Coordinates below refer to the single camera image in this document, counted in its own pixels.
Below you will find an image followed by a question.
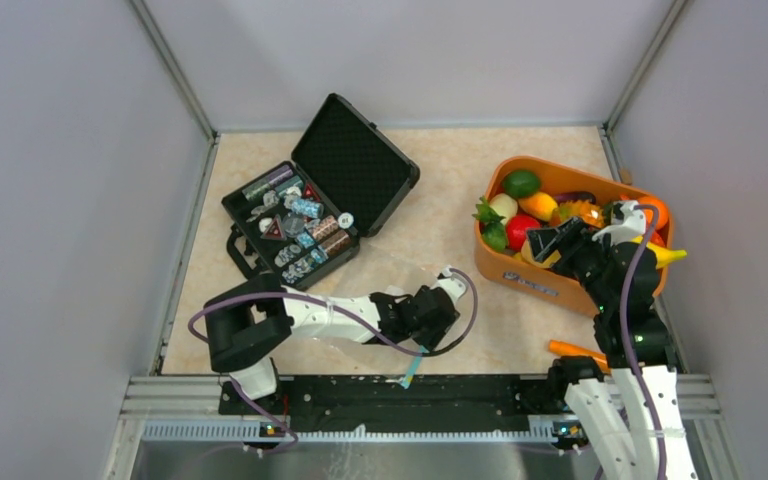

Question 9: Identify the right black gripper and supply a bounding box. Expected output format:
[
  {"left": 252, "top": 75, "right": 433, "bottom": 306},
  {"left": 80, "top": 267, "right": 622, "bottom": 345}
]
[{"left": 525, "top": 214, "right": 619, "bottom": 310}]

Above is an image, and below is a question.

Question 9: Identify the clear zip top bag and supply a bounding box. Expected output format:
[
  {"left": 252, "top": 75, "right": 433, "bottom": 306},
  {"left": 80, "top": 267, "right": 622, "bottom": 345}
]
[{"left": 311, "top": 261, "right": 465, "bottom": 390}]

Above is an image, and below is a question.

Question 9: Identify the yellow orange peach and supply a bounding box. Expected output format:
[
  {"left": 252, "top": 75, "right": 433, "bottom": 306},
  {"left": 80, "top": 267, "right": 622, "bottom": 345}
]
[{"left": 520, "top": 241, "right": 561, "bottom": 270}]

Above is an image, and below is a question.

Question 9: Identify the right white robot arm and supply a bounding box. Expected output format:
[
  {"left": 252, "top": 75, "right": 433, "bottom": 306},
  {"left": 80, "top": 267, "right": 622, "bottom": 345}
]
[{"left": 525, "top": 218, "right": 700, "bottom": 479}]

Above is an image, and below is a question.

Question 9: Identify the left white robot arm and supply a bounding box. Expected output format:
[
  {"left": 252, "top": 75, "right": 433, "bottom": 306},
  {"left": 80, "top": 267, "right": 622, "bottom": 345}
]
[{"left": 193, "top": 269, "right": 475, "bottom": 414}]

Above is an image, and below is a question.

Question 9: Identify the red apple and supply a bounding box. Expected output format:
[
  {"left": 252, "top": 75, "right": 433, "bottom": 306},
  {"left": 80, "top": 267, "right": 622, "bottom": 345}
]
[{"left": 505, "top": 214, "right": 542, "bottom": 252}]

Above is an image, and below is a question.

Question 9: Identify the orange mango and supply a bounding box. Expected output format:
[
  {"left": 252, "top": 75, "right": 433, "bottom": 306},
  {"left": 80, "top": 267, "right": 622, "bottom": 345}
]
[{"left": 517, "top": 191, "right": 558, "bottom": 222}]

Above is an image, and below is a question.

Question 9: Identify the orange plastic basket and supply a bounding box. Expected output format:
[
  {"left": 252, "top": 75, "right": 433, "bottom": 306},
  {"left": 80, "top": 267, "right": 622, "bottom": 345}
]
[{"left": 473, "top": 156, "right": 649, "bottom": 317}]

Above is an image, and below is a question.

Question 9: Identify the orange pineapple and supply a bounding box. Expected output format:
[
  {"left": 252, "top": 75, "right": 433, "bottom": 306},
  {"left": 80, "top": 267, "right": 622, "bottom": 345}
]
[{"left": 548, "top": 200, "right": 607, "bottom": 229}]

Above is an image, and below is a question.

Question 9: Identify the white radish with leaves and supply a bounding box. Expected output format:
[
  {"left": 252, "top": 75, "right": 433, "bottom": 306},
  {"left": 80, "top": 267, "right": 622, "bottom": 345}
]
[{"left": 472, "top": 196, "right": 509, "bottom": 252}]

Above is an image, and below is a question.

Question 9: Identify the green lime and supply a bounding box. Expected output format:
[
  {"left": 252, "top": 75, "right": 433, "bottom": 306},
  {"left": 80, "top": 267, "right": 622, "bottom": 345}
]
[{"left": 501, "top": 169, "right": 542, "bottom": 199}]

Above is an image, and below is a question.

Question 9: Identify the orange carrot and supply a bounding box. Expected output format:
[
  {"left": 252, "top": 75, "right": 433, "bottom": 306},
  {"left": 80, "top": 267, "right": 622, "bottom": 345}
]
[{"left": 547, "top": 340, "right": 611, "bottom": 374}]

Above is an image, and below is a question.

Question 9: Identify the yellow banana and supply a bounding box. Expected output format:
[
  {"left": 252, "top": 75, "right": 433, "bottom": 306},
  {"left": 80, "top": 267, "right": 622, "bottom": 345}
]
[{"left": 646, "top": 241, "right": 688, "bottom": 270}]

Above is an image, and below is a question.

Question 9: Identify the orange tangerine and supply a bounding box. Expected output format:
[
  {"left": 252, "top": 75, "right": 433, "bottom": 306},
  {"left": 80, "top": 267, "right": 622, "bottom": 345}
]
[{"left": 636, "top": 195, "right": 670, "bottom": 230}]

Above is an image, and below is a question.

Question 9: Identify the white blue poker chip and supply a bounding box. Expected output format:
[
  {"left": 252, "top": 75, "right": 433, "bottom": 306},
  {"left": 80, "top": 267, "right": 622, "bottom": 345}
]
[{"left": 337, "top": 212, "right": 354, "bottom": 229}]

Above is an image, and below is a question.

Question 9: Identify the black poker chip case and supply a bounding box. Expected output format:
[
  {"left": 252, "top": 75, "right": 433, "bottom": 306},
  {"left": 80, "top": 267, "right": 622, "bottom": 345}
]
[{"left": 221, "top": 93, "right": 420, "bottom": 290}]

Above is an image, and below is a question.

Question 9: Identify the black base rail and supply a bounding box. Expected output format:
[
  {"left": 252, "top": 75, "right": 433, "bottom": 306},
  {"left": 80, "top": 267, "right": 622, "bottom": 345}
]
[{"left": 218, "top": 363, "right": 590, "bottom": 452}]

